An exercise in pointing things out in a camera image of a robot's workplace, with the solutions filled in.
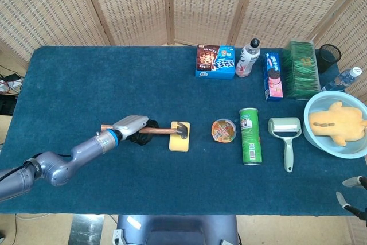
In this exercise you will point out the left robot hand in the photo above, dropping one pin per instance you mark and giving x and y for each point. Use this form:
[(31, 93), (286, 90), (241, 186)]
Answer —
[(130, 124)]

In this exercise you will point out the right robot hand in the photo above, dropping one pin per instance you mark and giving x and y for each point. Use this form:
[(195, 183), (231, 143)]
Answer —
[(341, 199)]

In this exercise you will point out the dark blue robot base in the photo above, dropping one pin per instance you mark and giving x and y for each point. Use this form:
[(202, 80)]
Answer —
[(177, 230)]

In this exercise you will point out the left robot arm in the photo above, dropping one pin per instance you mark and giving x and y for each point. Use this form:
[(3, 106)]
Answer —
[(86, 149)]

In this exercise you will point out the yellow sponge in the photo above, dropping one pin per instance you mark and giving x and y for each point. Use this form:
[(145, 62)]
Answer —
[(179, 144)]

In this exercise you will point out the dark blue tablecloth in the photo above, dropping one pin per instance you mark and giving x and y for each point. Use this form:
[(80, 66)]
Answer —
[(143, 90)]

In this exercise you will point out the light blue bowl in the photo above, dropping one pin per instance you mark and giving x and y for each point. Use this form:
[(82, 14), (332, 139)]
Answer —
[(321, 144)]

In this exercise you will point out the yellow plush toy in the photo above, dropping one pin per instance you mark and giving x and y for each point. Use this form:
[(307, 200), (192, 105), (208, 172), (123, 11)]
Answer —
[(338, 124)]

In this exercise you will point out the pale green lint roller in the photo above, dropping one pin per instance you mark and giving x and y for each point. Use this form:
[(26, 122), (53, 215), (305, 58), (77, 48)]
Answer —
[(286, 141)]

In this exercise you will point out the orange jelly cup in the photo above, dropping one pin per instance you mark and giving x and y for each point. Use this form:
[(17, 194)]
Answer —
[(223, 131)]

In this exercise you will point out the blue snack box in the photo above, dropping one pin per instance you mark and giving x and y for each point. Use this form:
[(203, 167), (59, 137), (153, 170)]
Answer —
[(215, 62)]

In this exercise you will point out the green chips can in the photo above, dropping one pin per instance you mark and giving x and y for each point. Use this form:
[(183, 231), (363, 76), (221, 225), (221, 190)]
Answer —
[(250, 139)]

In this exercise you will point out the clear water bottle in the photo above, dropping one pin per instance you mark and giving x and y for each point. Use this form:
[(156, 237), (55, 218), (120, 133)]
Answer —
[(341, 80)]

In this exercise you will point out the wicker folding screen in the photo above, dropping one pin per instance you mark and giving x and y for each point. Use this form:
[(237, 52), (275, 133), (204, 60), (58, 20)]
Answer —
[(129, 4)]

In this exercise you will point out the white pink drink bottle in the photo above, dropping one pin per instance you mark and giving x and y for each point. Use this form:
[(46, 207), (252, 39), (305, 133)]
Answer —
[(246, 61)]

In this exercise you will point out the clear green box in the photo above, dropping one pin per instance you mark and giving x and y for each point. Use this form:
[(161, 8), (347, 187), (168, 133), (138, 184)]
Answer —
[(302, 70)]

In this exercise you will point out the blue Oreo cookie box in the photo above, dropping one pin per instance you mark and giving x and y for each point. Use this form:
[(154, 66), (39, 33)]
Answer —
[(273, 78)]

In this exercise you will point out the black mesh pen cup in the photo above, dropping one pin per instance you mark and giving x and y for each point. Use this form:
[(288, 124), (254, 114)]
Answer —
[(328, 58)]

